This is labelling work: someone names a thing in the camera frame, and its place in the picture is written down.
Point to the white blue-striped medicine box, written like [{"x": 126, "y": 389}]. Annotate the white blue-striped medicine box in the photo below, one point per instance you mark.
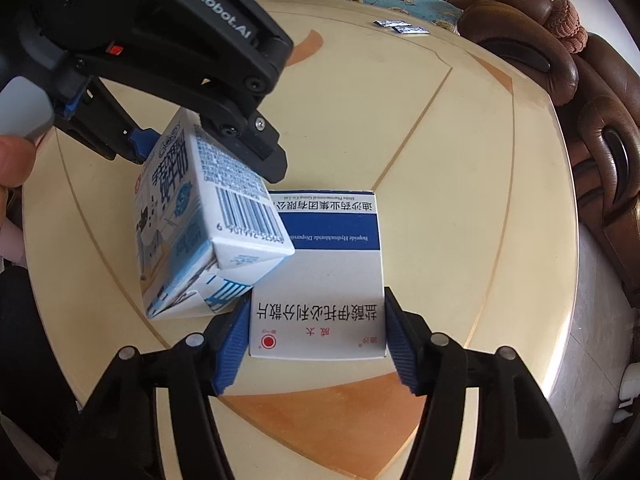
[{"x": 320, "y": 300}]

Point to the white blue cartoon carton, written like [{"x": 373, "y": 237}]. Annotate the white blue cartoon carton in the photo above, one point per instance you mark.
[{"x": 170, "y": 240}]

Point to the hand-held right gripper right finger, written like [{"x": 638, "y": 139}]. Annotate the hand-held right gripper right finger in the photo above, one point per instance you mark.
[{"x": 400, "y": 355}]

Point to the white appliance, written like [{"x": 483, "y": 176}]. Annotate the white appliance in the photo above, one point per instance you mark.
[{"x": 626, "y": 402}]

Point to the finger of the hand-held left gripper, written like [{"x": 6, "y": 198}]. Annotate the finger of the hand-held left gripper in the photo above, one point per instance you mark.
[
  {"x": 265, "y": 155},
  {"x": 120, "y": 142}
]

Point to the brown leather armchair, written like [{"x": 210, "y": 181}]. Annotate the brown leather armchair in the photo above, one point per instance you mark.
[{"x": 600, "y": 125}]

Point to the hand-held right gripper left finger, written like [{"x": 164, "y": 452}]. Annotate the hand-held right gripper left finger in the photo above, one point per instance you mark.
[{"x": 232, "y": 350}]

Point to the person's left hand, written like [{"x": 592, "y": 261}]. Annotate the person's left hand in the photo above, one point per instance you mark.
[{"x": 12, "y": 160}]

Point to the pink round cushion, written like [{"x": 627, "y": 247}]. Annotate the pink round cushion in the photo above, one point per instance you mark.
[{"x": 565, "y": 22}]

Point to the brown leather sofa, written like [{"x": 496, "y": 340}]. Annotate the brown leather sofa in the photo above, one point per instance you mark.
[{"x": 520, "y": 35}]

